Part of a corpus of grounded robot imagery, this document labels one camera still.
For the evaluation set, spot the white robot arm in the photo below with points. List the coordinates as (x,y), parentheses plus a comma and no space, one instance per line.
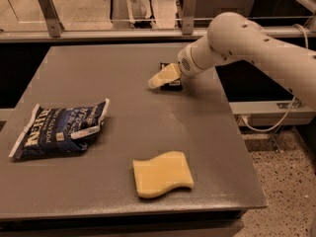
(231,37)

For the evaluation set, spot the blue potato chip bag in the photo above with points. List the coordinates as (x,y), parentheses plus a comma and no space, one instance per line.
(59,132)

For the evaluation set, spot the left metal rail bracket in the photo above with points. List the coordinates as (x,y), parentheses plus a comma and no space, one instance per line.
(53,23)

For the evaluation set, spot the right metal rail bracket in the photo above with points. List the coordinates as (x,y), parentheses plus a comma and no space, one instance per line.
(189,8)

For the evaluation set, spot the horizontal metal rail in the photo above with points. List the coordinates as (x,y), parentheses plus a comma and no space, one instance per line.
(112,35)

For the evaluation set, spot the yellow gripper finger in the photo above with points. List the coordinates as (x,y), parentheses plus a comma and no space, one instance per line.
(167,74)

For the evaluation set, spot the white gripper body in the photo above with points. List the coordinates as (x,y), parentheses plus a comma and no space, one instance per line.
(185,62)

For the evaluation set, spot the black rxbar chocolate bar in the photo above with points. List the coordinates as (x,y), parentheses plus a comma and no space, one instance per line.
(172,86)

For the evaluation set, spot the yellow wavy sponge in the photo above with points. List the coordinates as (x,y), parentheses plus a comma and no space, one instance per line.
(162,174)

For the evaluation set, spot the metal rail bracket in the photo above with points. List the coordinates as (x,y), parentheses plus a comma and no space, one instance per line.
(53,23)
(189,8)

